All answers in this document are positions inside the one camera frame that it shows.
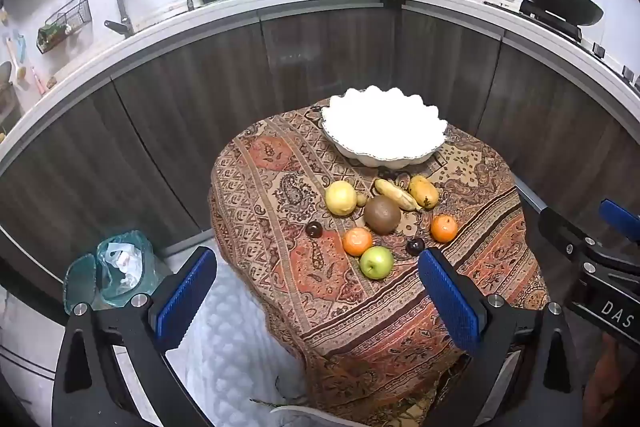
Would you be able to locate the white quilted mat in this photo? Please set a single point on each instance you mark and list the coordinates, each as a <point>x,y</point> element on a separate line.
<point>225,357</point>

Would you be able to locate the yellow lemon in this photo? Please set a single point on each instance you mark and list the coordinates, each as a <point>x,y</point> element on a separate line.
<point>340,198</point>

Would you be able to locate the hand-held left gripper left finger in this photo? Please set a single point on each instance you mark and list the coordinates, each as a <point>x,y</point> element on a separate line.
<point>187,294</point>

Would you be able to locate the small tan round fruit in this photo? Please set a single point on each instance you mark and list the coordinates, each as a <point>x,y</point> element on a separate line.
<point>361,199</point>

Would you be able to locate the paisley patterned tablecloth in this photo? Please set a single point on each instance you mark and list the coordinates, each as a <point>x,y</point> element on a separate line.
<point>300,267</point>

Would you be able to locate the white plastic bag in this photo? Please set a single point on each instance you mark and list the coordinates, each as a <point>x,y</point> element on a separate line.
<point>122,264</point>

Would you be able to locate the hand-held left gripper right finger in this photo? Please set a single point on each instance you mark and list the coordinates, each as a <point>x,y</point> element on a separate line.
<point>447,297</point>

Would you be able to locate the black gas stove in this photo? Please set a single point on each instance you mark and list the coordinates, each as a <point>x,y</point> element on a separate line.
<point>550,24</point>

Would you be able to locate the dark plum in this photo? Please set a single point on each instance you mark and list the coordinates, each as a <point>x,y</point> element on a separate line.
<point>415,246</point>
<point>314,230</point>

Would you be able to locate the yellow banana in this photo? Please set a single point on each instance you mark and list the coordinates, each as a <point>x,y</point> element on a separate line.
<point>396,195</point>

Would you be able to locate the person's right forearm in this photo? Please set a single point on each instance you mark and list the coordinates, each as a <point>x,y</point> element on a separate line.
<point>605,387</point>

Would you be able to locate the yellow mango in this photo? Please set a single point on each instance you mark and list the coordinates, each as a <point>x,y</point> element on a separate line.
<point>424,192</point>

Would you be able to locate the brown kiwi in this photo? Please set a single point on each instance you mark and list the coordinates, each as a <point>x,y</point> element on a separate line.
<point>382,216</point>

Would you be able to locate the orange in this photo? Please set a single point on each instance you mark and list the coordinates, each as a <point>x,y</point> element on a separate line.
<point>444,229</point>
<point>357,241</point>

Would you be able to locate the white scalloped bowl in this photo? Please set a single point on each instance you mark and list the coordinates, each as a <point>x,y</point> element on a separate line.
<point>382,127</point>

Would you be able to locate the teal trash bin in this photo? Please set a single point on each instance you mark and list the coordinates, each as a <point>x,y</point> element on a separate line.
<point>80,279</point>

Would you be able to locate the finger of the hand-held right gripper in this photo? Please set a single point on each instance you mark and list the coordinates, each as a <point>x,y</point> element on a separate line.
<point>565,237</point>
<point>621,219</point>

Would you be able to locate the dark wood base cabinet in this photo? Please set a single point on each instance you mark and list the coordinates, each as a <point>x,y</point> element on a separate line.
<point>200,82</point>

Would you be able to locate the green apple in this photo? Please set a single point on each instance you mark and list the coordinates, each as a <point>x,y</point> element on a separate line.
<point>377,263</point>

